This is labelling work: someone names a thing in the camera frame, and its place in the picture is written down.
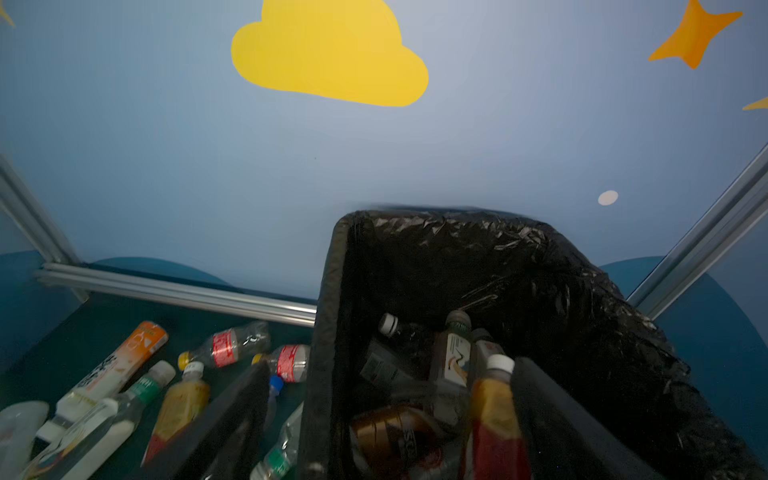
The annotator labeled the dark red juice bottle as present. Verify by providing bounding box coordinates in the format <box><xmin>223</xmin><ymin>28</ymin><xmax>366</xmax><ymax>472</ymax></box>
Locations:
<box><xmin>141</xmin><ymin>361</ymin><xmax>211</xmax><ymax>466</ymax></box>

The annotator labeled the bird label green cap bottle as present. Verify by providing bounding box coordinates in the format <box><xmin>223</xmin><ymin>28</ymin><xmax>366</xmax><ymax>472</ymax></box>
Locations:
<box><xmin>429</xmin><ymin>310</ymin><xmax>472</xmax><ymax>427</ymax></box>

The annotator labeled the blue label bottle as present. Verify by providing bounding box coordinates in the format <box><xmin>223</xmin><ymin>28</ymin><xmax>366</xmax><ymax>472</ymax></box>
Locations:
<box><xmin>263</xmin><ymin>375</ymin><xmax>284</xmax><ymax>432</ymax></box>

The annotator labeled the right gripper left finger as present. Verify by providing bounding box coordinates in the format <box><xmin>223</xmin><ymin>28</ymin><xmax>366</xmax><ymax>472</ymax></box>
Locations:
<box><xmin>129</xmin><ymin>362</ymin><xmax>271</xmax><ymax>479</ymax></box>

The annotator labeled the clear bottle green cap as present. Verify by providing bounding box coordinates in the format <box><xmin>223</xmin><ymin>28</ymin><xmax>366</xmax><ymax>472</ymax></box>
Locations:
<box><xmin>249</xmin><ymin>403</ymin><xmax>304</xmax><ymax>480</ymax></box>

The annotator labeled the orange tea bottle white cap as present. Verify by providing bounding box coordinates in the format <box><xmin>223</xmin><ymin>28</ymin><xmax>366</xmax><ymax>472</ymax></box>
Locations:
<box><xmin>458</xmin><ymin>354</ymin><xmax>532</xmax><ymax>479</ymax></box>

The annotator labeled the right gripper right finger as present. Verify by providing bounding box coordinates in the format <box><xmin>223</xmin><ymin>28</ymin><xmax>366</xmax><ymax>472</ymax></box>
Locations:
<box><xmin>510</xmin><ymin>357</ymin><xmax>663</xmax><ymax>479</ymax></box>

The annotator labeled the black bin liner bag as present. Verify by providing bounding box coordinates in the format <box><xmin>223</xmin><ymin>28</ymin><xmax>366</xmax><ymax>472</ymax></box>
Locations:
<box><xmin>297</xmin><ymin>211</ymin><xmax>767</xmax><ymax>479</ymax></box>

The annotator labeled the aluminium frame back bar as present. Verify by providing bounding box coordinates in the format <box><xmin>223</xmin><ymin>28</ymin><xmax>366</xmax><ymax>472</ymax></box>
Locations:
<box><xmin>36</xmin><ymin>263</ymin><xmax>316</xmax><ymax>328</ymax></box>

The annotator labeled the brown milk tea bottle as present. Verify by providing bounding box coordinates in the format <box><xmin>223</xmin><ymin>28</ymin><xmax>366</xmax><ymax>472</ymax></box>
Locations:
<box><xmin>348</xmin><ymin>405</ymin><xmax>455</xmax><ymax>479</ymax></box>

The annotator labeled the clear bottle yellow cap red label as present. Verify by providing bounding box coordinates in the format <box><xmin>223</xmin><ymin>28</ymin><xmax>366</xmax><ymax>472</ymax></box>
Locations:
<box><xmin>177</xmin><ymin>321</ymin><xmax>271</xmax><ymax>371</ymax></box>

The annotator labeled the bee label clear bottle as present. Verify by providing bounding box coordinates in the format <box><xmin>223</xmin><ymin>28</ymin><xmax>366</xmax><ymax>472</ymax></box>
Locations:
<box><xmin>19</xmin><ymin>361</ymin><xmax>176</xmax><ymax>479</ymax></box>

